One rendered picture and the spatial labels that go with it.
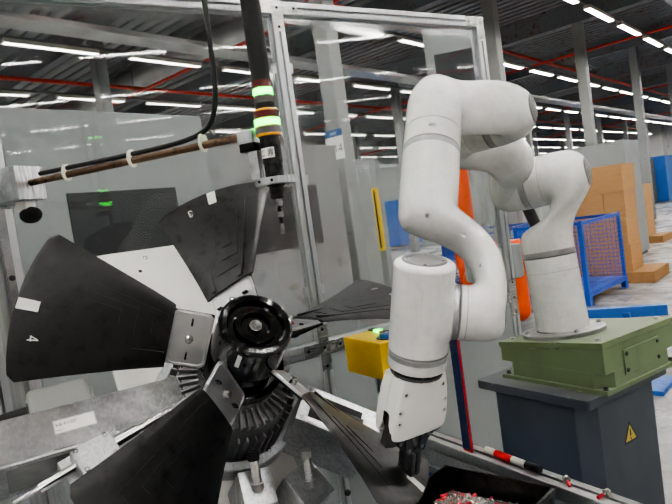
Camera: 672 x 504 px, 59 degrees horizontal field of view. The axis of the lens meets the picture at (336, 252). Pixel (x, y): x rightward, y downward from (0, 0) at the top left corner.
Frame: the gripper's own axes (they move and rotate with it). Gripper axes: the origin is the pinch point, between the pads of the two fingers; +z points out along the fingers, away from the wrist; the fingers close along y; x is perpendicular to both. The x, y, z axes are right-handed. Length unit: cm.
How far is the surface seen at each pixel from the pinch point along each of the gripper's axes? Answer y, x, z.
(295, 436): 7.2, -22.4, 6.9
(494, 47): -852, -803, -100
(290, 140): -36, -105, -34
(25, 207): 41, -79, -26
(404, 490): 3.3, 3.2, 2.0
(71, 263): 39, -37, -26
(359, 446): 6.9, -3.4, -2.7
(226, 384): 21.0, -19.4, -8.9
